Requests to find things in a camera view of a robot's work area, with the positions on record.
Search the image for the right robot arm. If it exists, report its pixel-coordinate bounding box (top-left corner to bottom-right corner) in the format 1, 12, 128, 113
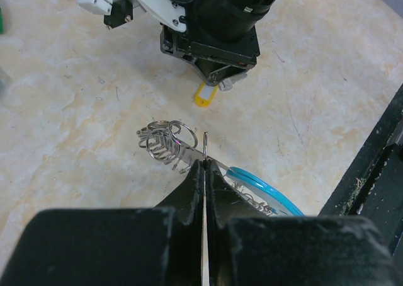
160, 0, 276, 86

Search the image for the yellow key tag with key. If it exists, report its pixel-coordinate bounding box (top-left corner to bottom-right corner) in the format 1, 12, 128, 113
194, 72, 247, 108

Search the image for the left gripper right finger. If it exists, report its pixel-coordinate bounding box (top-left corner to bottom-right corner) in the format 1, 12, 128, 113
205, 160, 402, 285

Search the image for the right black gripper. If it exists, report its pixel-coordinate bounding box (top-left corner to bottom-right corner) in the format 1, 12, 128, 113
160, 26, 260, 86

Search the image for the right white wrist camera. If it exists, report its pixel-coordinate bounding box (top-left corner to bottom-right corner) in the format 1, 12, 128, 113
76, 0, 187, 33

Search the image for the green cloth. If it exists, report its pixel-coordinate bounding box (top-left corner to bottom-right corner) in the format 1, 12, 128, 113
0, 8, 4, 35

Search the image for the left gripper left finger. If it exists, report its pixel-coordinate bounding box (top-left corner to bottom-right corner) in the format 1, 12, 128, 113
1, 161, 205, 285

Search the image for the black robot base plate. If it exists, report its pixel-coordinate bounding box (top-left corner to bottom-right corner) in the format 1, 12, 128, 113
320, 89, 402, 260

